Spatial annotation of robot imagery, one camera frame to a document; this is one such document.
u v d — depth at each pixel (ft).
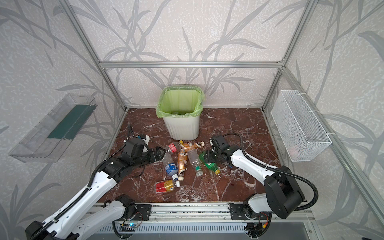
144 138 2.32
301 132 2.03
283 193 1.37
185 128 2.84
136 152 1.89
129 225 2.32
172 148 3.00
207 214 2.42
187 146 3.02
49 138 2.11
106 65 3.07
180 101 3.22
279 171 1.42
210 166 2.79
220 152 2.14
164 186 2.53
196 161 2.86
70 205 1.36
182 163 2.84
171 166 2.76
